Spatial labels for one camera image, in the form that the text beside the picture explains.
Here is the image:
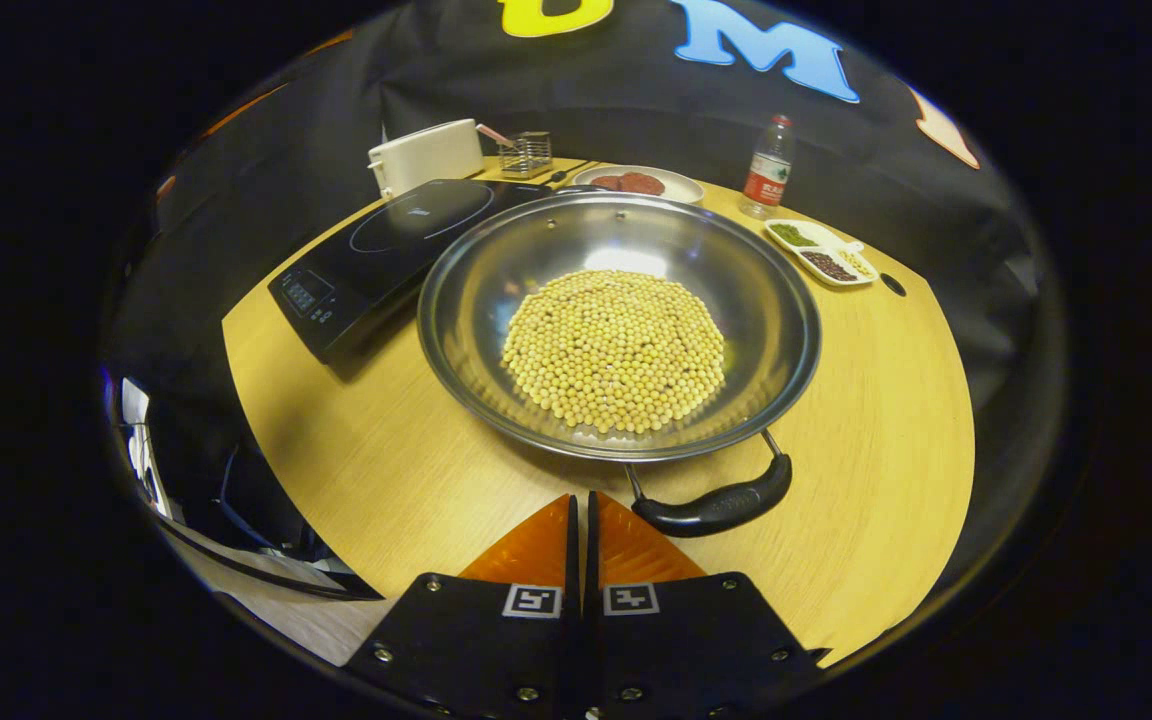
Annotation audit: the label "white divided dish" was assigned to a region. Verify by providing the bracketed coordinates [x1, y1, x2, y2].
[764, 218, 879, 288]

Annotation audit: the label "red meat slice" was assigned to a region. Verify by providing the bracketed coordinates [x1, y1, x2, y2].
[591, 172, 667, 197]

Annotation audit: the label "plastic water bottle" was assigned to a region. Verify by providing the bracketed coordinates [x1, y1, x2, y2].
[739, 114, 797, 219]

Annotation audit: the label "black induction cooktop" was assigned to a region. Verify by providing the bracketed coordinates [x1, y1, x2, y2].
[268, 178, 557, 363]

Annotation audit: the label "heap of red beans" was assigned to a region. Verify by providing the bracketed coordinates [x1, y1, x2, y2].
[801, 250, 859, 282]

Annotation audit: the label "white toaster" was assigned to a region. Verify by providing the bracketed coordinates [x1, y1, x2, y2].
[368, 118, 485, 199]

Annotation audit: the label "white oval plate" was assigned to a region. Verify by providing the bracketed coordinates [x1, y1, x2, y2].
[572, 165, 705, 206]

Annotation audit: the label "black backdrop cloth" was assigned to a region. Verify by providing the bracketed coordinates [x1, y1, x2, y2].
[106, 0, 1067, 601]

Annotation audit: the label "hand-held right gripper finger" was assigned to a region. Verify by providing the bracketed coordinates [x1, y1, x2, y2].
[584, 490, 827, 720]
[341, 493, 582, 720]

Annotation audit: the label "pile of yellow soybeans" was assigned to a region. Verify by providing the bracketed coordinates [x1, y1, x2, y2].
[501, 268, 729, 436]

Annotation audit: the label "stainless steel pot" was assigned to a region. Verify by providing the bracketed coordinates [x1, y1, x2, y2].
[417, 190, 823, 539]

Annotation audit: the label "wire mesh utensil holder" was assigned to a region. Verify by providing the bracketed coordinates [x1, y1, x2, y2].
[498, 131, 553, 179]

